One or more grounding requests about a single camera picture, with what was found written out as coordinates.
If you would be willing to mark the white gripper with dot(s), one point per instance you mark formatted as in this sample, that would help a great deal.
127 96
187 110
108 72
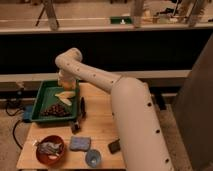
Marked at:
63 77

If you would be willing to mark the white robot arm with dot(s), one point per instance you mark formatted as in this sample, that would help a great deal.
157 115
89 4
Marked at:
142 142

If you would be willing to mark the green plastic tray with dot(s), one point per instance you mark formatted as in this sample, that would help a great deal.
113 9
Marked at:
46 97

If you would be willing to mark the blue box under tray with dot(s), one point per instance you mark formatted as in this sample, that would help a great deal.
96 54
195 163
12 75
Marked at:
27 114

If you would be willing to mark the banana slices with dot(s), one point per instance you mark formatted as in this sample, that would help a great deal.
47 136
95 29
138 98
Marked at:
65 97

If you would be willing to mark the pile of dark grapes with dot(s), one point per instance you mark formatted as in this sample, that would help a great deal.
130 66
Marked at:
56 110

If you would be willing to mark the blue sponge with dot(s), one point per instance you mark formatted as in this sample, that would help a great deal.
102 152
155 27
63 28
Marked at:
80 143

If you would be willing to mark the crumpled grey wrapper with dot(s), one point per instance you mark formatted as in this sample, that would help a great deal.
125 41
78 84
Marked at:
50 148

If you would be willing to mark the green box in background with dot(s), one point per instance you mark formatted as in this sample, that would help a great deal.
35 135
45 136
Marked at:
120 20

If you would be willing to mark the red bowl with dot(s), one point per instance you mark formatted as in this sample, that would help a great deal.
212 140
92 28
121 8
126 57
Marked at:
46 159

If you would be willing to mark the blue cup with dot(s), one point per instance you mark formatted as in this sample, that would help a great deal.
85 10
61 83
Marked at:
93 158

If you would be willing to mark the black phone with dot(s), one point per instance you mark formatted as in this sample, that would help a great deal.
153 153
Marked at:
114 146

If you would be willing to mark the black handled tool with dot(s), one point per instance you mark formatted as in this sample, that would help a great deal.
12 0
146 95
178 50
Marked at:
75 125

